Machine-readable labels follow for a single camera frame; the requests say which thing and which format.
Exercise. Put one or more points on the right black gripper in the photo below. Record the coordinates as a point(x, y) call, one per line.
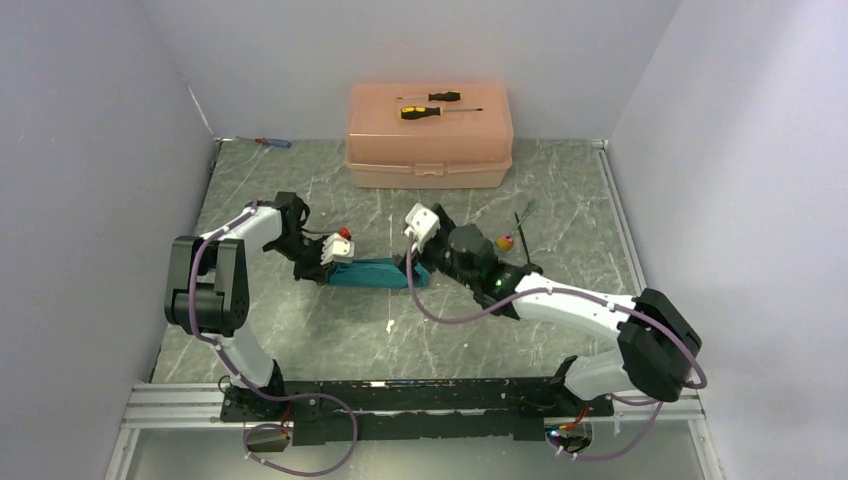
point(422, 256)

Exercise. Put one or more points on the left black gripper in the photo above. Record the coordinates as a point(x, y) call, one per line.
point(314, 271)

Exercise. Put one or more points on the teal cloth napkin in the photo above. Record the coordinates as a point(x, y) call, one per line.
point(369, 273)

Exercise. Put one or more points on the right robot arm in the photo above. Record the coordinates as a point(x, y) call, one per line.
point(655, 348)

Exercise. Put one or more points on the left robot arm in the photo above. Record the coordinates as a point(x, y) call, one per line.
point(207, 287)

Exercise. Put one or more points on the black spoon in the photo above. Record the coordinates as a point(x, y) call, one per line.
point(529, 264)

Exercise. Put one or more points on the red-blue screwdriver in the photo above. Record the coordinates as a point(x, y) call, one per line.
point(270, 142)

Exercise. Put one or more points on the pink plastic toolbox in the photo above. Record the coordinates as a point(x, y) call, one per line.
point(454, 151)

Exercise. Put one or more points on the large yellow-black screwdriver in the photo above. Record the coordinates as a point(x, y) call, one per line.
point(413, 113)

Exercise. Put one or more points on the small yellow-black screwdriver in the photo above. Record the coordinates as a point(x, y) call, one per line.
point(446, 97)

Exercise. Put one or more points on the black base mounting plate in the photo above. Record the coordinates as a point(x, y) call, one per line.
point(522, 408)

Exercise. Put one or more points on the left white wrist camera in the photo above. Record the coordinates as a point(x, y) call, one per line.
point(338, 248)

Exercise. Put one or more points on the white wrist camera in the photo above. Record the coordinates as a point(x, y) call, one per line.
point(338, 248)
point(421, 224)

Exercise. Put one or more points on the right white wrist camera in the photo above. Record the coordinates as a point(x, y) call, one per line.
point(421, 224)

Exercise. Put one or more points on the aluminium frame rail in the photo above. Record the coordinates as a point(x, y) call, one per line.
point(192, 406)

